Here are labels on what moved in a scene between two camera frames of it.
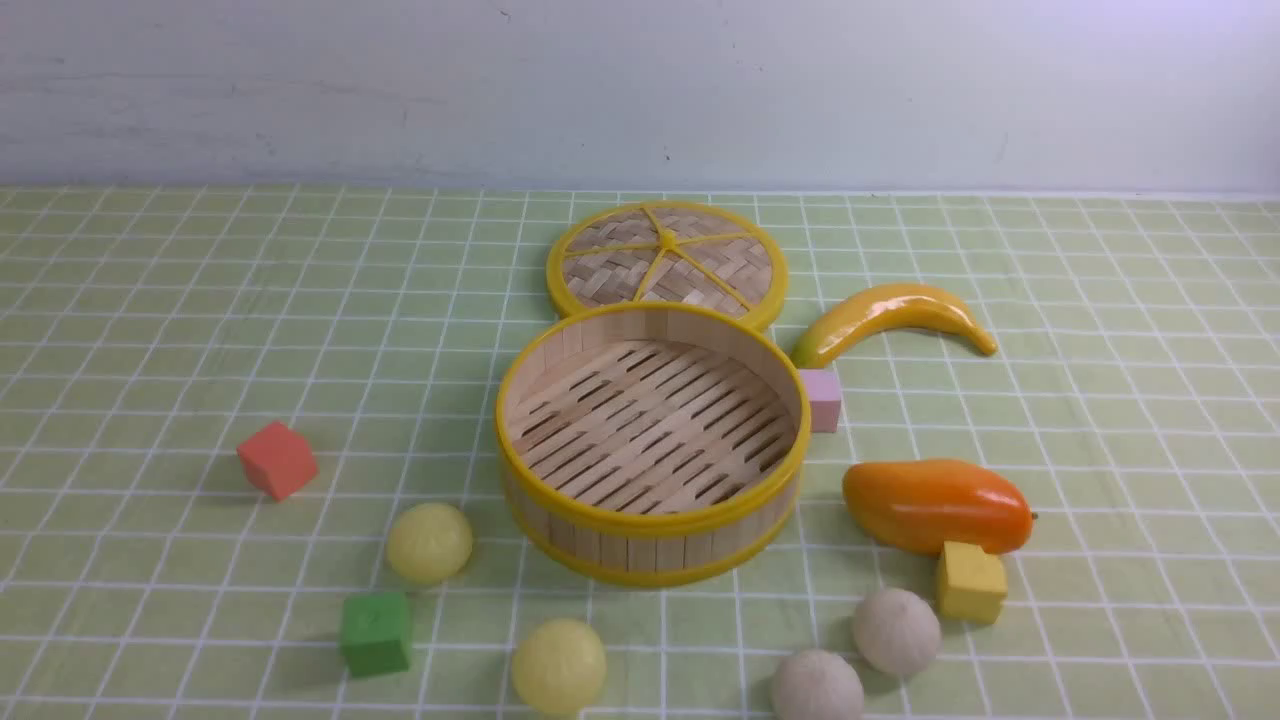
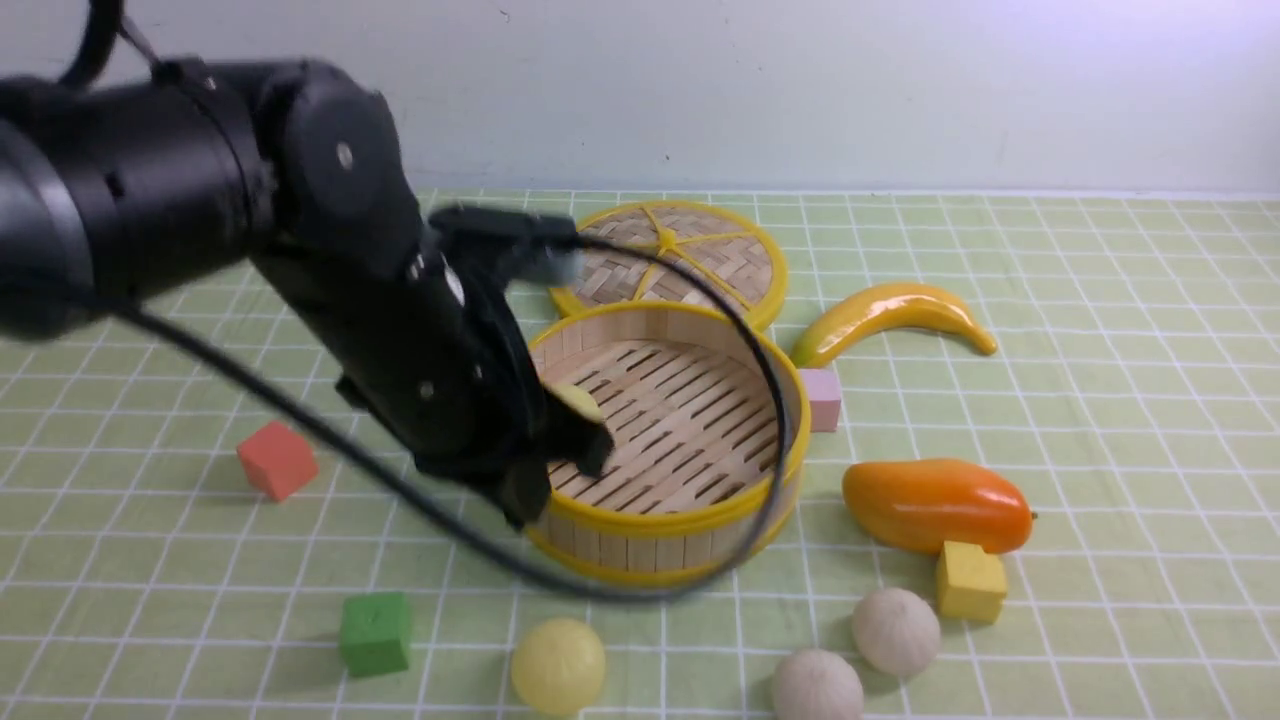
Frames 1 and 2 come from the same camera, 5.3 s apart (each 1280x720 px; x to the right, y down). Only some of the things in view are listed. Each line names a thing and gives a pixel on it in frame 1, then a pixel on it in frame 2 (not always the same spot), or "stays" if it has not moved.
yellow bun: x=558 y=666 stays
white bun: x=818 y=684 stays
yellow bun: x=429 y=542 to x=580 y=400
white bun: x=896 y=631 stays
